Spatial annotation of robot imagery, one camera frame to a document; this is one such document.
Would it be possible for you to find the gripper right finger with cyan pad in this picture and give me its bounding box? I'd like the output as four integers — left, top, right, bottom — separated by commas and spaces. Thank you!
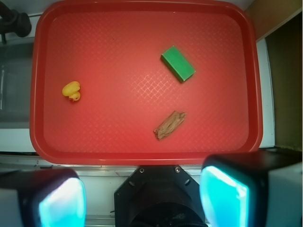
199, 151, 303, 227

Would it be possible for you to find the aluminium rail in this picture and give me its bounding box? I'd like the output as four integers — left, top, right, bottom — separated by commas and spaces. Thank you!
0, 155, 204, 177

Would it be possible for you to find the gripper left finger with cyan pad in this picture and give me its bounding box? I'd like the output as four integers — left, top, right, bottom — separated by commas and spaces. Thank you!
0, 168, 87, 227

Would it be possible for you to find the green rectangular block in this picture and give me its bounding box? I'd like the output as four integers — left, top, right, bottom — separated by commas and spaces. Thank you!
160, 46, 196, 83

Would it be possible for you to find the brown wood bark piece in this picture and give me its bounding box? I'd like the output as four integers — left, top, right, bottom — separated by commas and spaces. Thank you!
153, 111, 187, 141

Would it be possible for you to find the yellow rubber duck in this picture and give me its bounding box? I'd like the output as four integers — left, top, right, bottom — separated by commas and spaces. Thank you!
62, 81, 81, 102

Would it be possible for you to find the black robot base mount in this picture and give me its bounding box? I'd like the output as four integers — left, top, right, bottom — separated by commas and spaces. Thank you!
114, 166, 207, 227

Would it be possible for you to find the red plastic tray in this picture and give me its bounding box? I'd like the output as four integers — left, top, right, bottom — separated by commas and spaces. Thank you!
30, 0, 263, 165

